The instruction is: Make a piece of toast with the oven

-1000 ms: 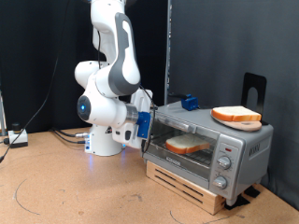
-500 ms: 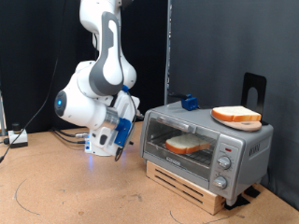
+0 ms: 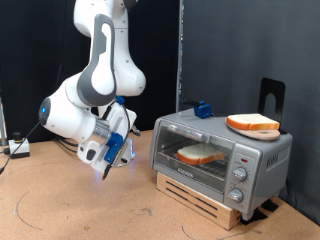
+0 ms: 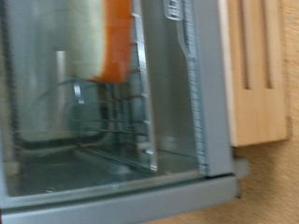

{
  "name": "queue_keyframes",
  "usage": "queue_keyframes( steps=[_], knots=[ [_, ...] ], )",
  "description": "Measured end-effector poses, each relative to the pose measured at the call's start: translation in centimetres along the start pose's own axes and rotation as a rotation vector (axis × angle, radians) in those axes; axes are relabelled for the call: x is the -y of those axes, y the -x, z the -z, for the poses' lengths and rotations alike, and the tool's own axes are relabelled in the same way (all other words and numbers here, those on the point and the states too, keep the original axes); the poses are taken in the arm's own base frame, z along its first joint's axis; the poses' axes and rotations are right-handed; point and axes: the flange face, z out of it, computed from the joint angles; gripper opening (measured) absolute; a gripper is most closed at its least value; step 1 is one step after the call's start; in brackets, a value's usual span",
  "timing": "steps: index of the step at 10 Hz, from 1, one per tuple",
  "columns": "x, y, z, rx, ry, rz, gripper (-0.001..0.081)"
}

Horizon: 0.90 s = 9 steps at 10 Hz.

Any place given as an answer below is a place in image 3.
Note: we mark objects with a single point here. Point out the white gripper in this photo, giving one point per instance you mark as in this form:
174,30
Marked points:
125,120

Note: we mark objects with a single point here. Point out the silver oven knob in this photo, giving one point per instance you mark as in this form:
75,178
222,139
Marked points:
240,174
235,195

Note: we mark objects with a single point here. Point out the black backdrop curtain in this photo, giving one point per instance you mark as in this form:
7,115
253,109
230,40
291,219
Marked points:
26,50

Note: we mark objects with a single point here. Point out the round wooden plate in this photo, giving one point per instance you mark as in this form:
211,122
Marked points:
263,135

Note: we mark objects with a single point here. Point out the grey backdrop curtain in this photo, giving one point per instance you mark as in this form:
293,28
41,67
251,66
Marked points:
250,40

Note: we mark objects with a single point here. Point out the white emergency stop box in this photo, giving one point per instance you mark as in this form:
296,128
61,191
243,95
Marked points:
20,146

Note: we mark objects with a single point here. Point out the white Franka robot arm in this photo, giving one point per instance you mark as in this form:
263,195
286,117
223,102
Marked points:
66,116

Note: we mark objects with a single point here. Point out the black foam pad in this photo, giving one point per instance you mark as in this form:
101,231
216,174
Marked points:
253,216
270,205

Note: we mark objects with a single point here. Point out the thin metal stand pole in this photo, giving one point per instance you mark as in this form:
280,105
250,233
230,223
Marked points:
2,123

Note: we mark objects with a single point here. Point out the white bread slice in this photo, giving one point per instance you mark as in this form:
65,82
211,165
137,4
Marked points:
200,153
251,121

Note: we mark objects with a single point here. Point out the black metal bookend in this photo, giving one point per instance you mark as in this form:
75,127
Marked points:
266,87

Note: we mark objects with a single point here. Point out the grey vertical metal pole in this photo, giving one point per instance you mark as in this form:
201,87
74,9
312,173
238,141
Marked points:
180,50

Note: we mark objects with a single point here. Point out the wooden slatted block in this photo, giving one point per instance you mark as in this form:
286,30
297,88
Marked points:
220,216

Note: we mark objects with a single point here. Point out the silver toaster oven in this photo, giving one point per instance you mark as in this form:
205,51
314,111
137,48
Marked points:
266,166

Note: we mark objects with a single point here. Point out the metal oven rack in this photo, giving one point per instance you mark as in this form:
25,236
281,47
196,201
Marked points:
213,168

